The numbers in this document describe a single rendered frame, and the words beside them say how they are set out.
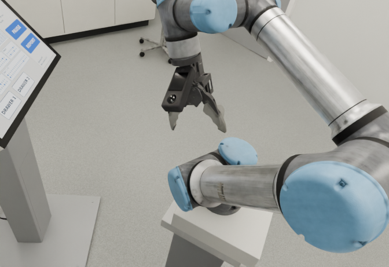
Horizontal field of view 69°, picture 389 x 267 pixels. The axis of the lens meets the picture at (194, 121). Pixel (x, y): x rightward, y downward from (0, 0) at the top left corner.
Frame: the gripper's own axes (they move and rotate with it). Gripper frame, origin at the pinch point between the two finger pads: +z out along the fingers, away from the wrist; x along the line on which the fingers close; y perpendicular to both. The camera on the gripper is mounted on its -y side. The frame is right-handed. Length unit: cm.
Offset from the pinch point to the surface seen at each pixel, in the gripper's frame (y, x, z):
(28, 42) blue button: 15, 68, -26
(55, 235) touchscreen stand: 5, 99, 73
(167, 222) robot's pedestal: -4.2, 15.0, 31.8
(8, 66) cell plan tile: 0, 61, -21
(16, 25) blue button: 15, 70, -32
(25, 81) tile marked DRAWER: 2, 60, -16
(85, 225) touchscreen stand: 17, 91, 76
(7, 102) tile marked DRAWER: -9, 55, -13
